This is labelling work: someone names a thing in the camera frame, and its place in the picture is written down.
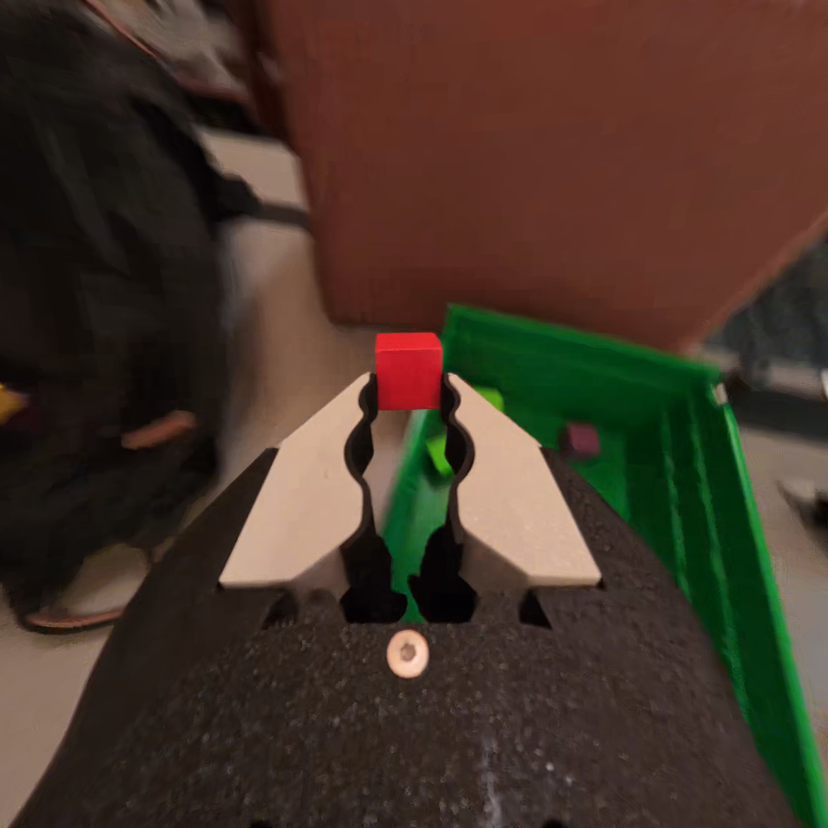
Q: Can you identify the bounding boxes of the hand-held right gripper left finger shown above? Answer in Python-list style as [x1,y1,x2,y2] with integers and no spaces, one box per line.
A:
[219,372,398,595]

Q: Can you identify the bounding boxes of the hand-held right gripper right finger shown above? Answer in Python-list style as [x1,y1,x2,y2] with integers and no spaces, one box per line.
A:
[420,372,602,593]

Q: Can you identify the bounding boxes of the green plastic bin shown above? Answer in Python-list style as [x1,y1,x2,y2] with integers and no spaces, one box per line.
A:
[382,304,828,828]

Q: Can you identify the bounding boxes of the red wooden cube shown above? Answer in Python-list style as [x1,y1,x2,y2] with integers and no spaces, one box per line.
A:
[375,333,445,412]

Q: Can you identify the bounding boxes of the purple wooden cube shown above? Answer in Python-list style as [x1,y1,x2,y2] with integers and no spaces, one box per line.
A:
[559,422,601,460]

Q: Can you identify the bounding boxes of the black backpack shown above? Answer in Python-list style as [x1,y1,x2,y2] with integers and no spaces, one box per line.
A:
[0,0,260,635]

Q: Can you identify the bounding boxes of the brown wooden cabinet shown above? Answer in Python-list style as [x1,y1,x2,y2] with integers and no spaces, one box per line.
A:
[252,0,828,351]

